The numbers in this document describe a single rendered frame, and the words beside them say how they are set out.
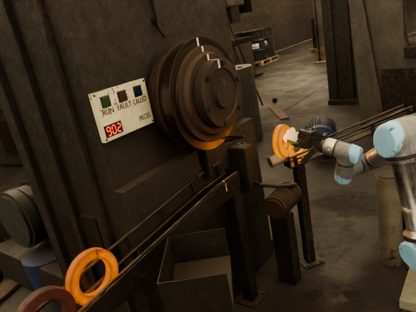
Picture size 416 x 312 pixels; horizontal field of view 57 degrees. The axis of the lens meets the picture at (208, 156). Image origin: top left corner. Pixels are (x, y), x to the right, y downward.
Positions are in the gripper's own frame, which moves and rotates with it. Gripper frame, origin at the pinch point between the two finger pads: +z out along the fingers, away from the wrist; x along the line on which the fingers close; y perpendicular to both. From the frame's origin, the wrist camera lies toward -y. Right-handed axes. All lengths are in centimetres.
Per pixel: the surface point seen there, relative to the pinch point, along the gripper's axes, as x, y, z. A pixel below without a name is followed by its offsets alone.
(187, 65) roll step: 37, 34, 28
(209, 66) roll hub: 32, 34, 21
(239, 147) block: 4.3, -10.0, 19.5
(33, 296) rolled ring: 117, -16, 18
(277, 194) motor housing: -2.0, -31.9, -1.2
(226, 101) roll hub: 25.7, 19.7, 15.7
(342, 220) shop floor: -75, -80, -20
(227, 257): 62, -22, -12
